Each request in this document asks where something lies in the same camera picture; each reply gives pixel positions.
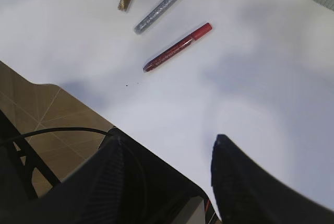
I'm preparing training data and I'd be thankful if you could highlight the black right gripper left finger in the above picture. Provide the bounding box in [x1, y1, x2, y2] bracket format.
[1, 137, 124, 223]

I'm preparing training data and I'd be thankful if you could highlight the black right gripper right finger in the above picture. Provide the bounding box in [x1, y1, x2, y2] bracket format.
[211, 134, 333, 223]

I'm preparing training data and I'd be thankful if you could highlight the silver blue marker pen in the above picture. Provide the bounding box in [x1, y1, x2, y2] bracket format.
[134, 0, 177, 34]

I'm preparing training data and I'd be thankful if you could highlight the red marker pen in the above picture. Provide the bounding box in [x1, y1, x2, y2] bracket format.
[143, 23, 212, 73]

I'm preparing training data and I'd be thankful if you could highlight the black floor cable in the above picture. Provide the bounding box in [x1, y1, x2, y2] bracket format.
[0, 127, 110, 146]

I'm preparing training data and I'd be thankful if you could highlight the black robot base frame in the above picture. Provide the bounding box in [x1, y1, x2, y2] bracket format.
[1, 112, 61, 201]

